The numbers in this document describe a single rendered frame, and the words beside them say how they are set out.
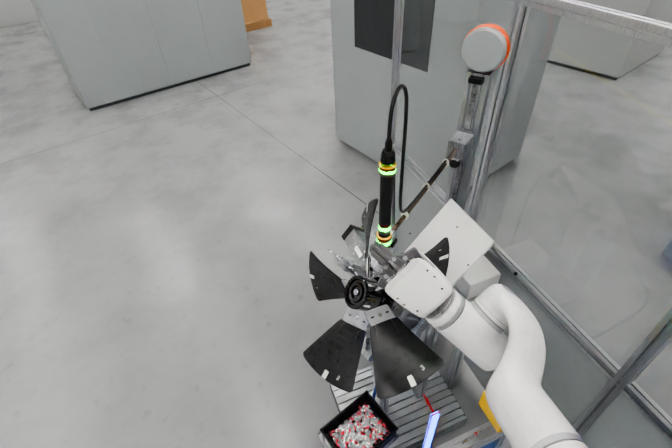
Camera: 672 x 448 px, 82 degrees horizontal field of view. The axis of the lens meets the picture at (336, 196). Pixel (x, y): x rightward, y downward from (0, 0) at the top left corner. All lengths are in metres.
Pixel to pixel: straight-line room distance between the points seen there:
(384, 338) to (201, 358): 1.71
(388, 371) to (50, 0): 5.73
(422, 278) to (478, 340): 0.16
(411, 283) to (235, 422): 1.96
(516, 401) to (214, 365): 2.29
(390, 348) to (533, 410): 0.71
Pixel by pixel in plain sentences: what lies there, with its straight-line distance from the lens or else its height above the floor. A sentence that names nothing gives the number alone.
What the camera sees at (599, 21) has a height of 2.02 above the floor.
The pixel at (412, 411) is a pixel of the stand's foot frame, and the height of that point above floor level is 0.08.
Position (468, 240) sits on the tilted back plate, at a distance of 1.51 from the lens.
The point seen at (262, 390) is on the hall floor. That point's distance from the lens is 2.64.
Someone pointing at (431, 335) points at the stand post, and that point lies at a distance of 1.94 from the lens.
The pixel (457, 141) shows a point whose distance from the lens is 1.55.
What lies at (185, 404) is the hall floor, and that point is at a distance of 2.74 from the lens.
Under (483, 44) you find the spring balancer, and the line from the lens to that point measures 1.51.
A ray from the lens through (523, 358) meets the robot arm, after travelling 0.75.
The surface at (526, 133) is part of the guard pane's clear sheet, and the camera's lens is 1.64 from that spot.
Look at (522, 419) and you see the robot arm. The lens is 0.69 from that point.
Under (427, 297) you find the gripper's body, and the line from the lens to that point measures 0.79.
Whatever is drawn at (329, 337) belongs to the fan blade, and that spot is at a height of 1.05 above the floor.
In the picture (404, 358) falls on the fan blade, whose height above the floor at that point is 1.19.
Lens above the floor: 2.35
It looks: 39 degrees down
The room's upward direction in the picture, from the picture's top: 3 degrees counter-clockwise
